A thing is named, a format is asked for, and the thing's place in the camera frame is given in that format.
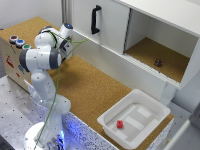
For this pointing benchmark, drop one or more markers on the blue button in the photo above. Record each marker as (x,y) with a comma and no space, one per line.
(20,42)

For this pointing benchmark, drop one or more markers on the white sliding door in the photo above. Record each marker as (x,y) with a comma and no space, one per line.
(111,25)

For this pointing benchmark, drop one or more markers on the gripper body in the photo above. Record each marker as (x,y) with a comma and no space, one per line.
(67,49)

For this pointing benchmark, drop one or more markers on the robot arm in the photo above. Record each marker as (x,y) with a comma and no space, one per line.
(41,60)

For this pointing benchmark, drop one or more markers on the green button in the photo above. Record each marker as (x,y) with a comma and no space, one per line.
(26,47)

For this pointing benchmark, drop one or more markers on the white plastic box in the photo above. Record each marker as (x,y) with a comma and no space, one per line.
(146,103)

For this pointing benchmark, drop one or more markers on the purple block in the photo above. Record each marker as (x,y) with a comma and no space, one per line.
(158,62)

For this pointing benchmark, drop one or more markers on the pink block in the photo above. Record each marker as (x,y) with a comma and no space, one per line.
(120,124)

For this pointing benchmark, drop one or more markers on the red button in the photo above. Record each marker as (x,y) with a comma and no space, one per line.
(13,38)

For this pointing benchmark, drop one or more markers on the white cabinet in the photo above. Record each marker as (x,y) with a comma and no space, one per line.
(173,13)

